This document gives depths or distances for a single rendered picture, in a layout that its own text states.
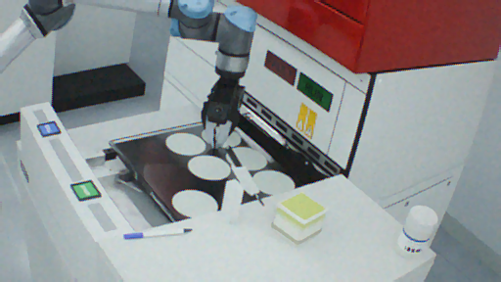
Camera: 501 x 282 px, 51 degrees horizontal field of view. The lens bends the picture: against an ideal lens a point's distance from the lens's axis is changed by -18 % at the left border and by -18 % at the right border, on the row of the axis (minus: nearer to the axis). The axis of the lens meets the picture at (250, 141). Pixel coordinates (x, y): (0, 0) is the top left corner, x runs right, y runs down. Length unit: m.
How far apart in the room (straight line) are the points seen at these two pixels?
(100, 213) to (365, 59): 0.63
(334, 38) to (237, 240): 0.47
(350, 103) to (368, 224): 0.28
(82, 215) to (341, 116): 0.63
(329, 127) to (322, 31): 0.24
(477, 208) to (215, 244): 2.04
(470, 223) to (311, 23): 1.92
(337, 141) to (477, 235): 1.75
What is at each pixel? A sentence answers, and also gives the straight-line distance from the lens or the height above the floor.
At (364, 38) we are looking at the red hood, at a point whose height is 1.31.
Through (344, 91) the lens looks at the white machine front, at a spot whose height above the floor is 1.15.
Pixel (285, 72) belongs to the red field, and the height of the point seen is 1.10.
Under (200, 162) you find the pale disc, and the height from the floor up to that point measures 0.90.
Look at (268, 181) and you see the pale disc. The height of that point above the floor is 0.90.
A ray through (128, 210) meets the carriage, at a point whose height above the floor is 0.88.
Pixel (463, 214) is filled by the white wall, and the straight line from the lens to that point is 3.08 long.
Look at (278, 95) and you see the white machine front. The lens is 1.57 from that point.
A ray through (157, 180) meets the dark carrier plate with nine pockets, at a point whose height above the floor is 0.90.
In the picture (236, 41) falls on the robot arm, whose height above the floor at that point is 1.20.
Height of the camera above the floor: 1.70
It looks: 30 degrees down
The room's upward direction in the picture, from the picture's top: 12 degrees clockwise
